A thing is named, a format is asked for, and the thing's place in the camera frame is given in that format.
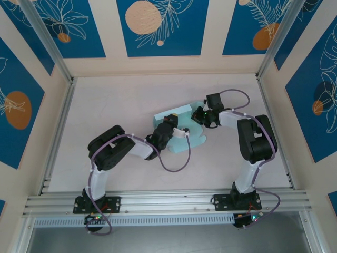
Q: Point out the light teal paper box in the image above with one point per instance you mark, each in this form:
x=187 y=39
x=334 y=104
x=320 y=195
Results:
x=184 y=147

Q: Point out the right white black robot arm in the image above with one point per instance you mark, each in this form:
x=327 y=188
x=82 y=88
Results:
x=245 y=174

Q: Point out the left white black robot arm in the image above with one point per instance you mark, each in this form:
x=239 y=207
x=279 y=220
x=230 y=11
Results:
x=100 y=182

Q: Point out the aluminium profile beam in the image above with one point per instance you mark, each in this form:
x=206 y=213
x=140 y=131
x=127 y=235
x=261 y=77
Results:
x=168 y=203

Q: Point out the black controller board green light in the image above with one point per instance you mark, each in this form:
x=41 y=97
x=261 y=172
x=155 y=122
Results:
x=96 y=218
x=242 y=221

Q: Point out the aluminium table edge rail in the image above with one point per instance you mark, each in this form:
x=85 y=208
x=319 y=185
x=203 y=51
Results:
x=64 y=110
x=273 y=126

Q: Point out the blue floral wall panel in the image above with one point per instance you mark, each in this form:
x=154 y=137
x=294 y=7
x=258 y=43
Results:
x=29 y=34
x=79 y=31
x=184 y=39
x=310 y=105
x=23 y=87
x=310 y=23
x=245 y=31

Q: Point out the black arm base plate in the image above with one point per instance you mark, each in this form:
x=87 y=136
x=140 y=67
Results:
x=113 y=204
x=219 y=203

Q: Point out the aluminium frame post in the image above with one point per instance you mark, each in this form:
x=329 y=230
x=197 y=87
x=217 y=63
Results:
x=279 y=37
x=50 y=44

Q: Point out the aluminium frame strut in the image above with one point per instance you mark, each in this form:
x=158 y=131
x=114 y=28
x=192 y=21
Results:
x=310 y=232
x=22 y=237

